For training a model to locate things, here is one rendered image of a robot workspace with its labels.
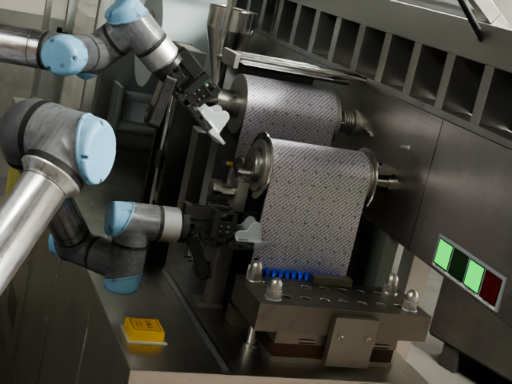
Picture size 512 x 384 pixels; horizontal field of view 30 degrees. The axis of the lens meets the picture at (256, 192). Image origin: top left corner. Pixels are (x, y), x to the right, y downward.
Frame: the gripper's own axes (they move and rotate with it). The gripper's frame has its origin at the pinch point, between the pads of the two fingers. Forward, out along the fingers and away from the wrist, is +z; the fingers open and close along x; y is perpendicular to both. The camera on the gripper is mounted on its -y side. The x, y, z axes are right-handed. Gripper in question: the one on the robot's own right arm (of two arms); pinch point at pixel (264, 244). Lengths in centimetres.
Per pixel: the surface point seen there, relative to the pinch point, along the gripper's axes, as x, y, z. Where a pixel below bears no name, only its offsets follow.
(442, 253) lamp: -23.5, 9.6, 29.3
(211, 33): 76, 36, 2
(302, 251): -0.2, -0.8, 9.3
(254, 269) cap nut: -8.0, -3.2, -4.3
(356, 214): -0.2, 9.3, 20.4
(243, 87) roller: 28.8, 29.2, -2.0
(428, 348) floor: 197, -109, 184
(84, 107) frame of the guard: 102, 5, -25
